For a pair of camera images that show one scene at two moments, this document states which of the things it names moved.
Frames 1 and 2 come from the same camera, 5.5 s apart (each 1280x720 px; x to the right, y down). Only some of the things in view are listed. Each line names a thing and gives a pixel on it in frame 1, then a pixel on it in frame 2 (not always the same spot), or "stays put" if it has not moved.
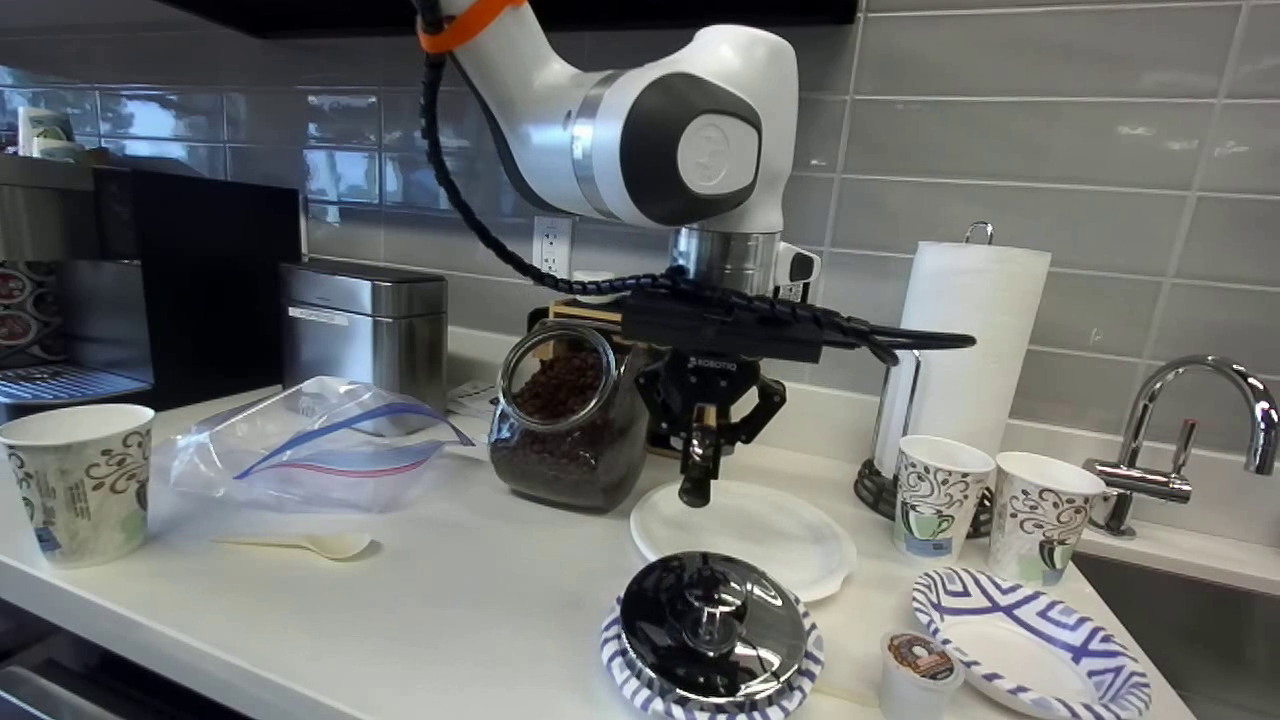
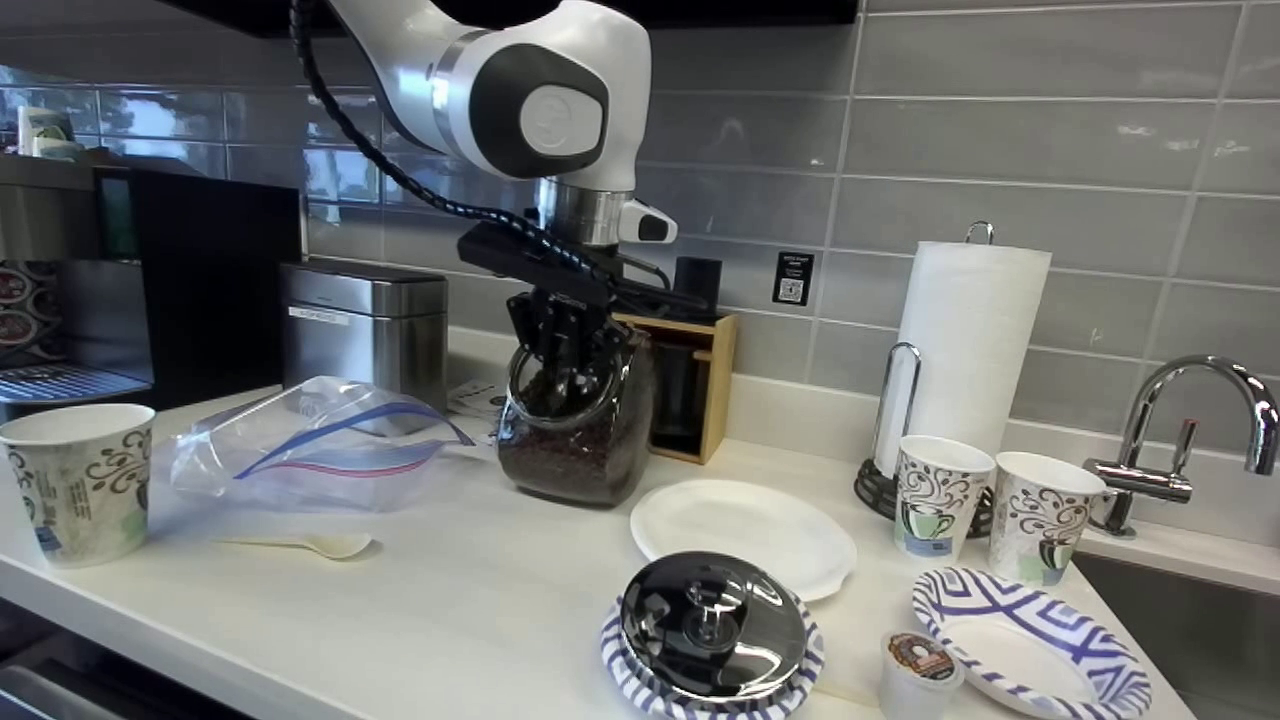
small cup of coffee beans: (918, 683) stays put
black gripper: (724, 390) -> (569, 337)
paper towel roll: (962, 392) stays put
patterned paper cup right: (1036, 515) stays put
